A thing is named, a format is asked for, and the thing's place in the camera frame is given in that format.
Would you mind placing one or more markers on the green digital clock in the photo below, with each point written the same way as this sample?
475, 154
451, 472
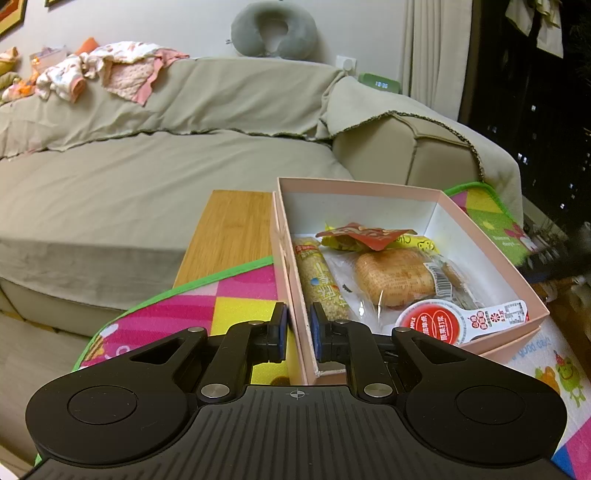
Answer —
379, 82

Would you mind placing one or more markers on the red snack packet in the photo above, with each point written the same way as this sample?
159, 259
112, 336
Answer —
354, 237

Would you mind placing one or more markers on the pile of baby clothes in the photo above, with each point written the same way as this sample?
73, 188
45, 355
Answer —
126, 69

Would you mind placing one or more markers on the red white jelly cup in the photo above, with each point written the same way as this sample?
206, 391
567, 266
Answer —
451, 324

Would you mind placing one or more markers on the white wall socket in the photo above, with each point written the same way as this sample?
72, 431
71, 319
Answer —
345, 63

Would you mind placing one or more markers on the pink cardboard box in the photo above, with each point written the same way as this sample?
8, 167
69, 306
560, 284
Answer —
305, 206

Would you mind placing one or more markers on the stuffed toys on sofa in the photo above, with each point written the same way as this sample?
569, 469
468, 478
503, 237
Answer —
13, 87

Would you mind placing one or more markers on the colourful play mat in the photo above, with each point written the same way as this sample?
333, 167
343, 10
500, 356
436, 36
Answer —
218, 301

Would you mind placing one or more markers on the sesame bar packet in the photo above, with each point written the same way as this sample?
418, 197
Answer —
317, 281

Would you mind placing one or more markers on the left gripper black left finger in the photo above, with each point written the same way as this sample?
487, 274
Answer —
134, 405

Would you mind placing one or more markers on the bread bun with barcode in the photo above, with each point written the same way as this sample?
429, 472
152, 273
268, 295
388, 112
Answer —
377, 285

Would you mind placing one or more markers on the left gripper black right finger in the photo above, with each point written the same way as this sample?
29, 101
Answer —
461, 406

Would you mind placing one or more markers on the beige sofa with cover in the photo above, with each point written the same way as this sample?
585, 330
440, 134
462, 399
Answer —
100, 197

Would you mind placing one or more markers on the beige curtain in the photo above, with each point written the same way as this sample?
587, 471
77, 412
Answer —
436, 48

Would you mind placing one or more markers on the grey neck pillow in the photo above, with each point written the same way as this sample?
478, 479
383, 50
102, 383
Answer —
274, 29

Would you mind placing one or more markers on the framed picture on wall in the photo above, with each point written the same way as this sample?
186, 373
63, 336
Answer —
12, 14

